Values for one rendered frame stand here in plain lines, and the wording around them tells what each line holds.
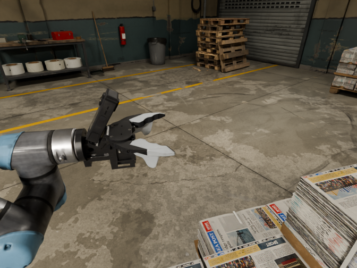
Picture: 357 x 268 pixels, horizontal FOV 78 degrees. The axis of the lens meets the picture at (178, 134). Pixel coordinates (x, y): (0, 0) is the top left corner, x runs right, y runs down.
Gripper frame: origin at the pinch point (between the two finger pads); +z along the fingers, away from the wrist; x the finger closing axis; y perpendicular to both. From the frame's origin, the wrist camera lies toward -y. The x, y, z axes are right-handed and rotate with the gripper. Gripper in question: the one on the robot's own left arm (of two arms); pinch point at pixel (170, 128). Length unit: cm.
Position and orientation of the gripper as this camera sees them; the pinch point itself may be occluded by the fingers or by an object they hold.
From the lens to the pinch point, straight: 50.3
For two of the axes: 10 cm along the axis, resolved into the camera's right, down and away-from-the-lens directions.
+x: 1.9, 5.9, -7.9
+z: 9.8, -0.9, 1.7
